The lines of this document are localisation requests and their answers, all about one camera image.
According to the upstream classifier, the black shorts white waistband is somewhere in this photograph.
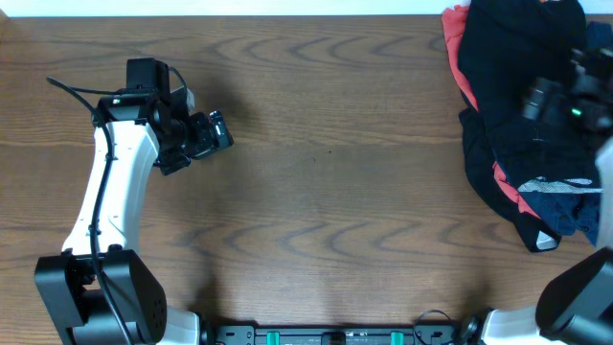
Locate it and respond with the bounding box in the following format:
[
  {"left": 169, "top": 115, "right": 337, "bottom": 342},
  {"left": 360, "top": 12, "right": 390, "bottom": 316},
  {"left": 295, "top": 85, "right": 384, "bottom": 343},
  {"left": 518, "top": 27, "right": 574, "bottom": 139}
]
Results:
[{"left": 458, "top": 0, "right": 602, "bottom": 194}]

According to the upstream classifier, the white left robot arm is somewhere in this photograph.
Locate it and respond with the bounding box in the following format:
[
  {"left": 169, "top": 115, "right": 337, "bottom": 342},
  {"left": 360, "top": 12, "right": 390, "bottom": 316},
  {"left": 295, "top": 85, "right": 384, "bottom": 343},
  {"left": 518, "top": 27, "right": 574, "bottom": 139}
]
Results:
[{"left": 34, "top": 88, "right": 234, "bottom": 344}]

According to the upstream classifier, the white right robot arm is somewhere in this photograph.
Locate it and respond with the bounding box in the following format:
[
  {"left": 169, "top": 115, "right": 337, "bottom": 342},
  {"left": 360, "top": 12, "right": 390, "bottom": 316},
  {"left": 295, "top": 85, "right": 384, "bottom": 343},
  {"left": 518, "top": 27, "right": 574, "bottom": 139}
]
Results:
[{"left": 454, "top": 76, "right": 612, "bottom": 344}]

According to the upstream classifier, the navy blue garment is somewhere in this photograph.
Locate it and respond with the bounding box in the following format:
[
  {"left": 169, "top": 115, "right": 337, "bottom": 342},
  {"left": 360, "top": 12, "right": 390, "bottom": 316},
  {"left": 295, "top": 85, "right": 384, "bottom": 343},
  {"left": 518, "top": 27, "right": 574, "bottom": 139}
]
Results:
[{"left": 518, "top": 22, "right": 612, "bottom": 245}]

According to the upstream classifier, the black garment in pile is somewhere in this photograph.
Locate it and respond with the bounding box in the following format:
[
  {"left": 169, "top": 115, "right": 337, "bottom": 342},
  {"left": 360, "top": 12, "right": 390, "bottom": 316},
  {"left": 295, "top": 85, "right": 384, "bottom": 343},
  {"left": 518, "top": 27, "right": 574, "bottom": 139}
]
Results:
[{"left": 459, "top": 107, "right": 561, "bottom": 253}]

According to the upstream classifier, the red garment in pile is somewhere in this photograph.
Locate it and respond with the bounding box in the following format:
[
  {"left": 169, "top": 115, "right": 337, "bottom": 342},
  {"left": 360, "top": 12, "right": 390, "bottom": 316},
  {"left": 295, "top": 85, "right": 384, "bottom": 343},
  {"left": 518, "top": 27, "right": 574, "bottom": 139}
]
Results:
[{"left": 442, "top": 5, "right": 538, "bottom": 217}]

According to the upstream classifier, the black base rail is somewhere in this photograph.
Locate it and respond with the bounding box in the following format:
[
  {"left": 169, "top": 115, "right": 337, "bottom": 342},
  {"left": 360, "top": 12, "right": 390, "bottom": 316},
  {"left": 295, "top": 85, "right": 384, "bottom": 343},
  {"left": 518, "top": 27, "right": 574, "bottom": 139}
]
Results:
[{"left": 216, "top": 324, "right": 458, "bottom": 345}]

